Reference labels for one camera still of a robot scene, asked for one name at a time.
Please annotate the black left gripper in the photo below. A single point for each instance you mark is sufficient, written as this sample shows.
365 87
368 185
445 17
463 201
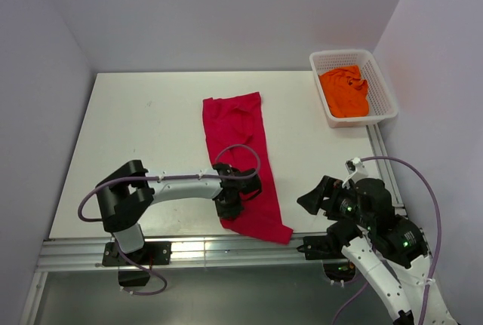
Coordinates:
235 210

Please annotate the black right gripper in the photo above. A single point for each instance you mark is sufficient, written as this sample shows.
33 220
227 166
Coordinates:
330 186

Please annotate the red t shirt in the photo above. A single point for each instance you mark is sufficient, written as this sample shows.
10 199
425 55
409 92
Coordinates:
234 134

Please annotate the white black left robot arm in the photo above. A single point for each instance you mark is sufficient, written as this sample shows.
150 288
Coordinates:
125 196

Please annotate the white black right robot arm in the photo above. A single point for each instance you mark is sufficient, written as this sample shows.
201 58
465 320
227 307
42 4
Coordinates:
389 250

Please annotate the orange t shirt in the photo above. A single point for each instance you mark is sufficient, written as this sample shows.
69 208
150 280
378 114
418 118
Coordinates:
345 92

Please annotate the white perforated plastic basket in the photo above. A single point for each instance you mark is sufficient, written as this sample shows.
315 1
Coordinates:
381 101

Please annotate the aluminium table edge rail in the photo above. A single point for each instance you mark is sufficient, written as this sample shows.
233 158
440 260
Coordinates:
86 254

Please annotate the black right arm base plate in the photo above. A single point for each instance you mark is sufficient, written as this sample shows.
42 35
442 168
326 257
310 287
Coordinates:
329 246

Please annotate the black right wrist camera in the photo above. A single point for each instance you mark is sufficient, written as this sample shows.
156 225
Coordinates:
356 172

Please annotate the aluminium right side rail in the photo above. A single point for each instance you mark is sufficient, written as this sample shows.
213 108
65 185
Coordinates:
385 167

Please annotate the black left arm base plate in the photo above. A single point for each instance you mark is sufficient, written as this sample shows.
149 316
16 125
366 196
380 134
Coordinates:
152 253

